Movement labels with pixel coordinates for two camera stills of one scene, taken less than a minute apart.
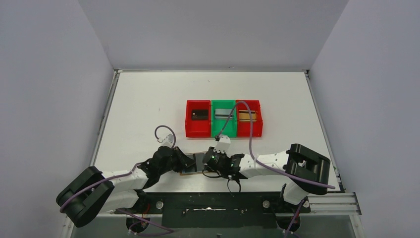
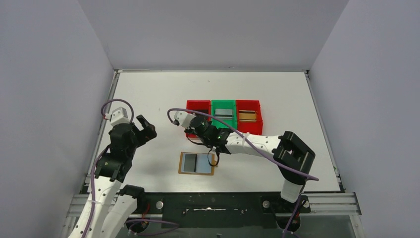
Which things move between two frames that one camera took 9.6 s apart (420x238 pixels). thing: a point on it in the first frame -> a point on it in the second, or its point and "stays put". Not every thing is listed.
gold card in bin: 244,115 stays put
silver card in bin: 223,113 stays put
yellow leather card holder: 190,170 stays put
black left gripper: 183,159 -> 138,132
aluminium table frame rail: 334,203 stays put
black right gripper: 209,160 -> 191,133
